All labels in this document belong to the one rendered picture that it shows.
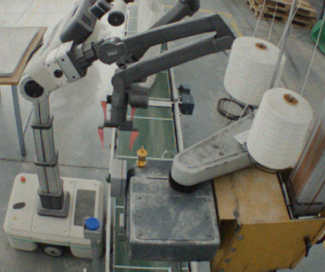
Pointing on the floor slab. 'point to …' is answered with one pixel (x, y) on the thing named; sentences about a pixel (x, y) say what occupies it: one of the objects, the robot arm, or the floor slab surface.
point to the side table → (15, 86)
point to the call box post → (95, 255)
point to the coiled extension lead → (230, 113)
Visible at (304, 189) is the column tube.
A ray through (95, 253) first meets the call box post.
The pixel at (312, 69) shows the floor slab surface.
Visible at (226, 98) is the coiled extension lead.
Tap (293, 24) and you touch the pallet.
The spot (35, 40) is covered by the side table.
